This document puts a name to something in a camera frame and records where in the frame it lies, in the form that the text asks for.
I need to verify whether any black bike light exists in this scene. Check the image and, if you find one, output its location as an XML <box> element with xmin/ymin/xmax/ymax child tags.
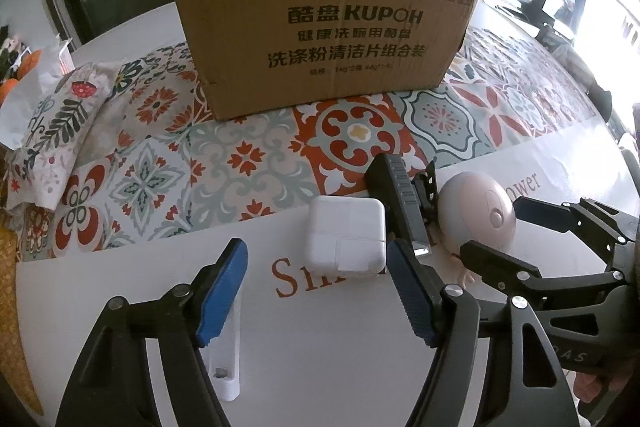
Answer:
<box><xmin>363</xmin><ymin>153</ymin><xmax>438</xmax><ymax>257</ymax></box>

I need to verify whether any pink round device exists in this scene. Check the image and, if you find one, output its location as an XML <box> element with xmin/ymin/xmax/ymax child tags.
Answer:
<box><xmin>437</xmin><ymin>171</ymin><xmax>516</xmax><ymax>255</ymax></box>

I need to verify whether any white square charger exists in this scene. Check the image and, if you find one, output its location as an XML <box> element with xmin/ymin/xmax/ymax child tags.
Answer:
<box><xmin>304</xmin><ymin>195</ymin><xmax>386</xmax><ymax>279</ymax></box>

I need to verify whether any person's right hand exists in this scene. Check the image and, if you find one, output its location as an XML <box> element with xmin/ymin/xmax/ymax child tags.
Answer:
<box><xmin>574</xmin><ymin>358</ymin><xmax>639</xmax><ymax>410</ymax></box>

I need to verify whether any floral fabric tissue pouch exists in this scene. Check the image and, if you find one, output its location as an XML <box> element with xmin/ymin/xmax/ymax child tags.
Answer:
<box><xmin>6</xmin><ymin>63</ymin><xmax>120</xmax><ymax>212</ymax></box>

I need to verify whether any brown cardboard box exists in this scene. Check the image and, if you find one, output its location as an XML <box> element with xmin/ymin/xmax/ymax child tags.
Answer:
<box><xmin>175</xmin><ymin>0</ymin><xmax>477</xmax><ymax>120</ymax></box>

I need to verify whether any patterned tile table runner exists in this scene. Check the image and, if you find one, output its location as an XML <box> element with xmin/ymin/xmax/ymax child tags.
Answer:
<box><xmin>2</xmin><ymin>28</ymin><xmax>596</xmax><ymax>261</ymax></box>

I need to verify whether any woven wicker box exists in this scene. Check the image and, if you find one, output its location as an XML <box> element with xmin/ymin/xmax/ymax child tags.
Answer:
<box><xmin>0</xmin><ymin>227</ymin><xmax>43</xmax><ymax>416</ymax></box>

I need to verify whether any white battery charger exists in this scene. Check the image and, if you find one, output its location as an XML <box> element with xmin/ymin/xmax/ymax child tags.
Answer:
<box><xmin>201</xmin><ymin>294</ymin><xmax>242</xmax><ymax>402</ymax></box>

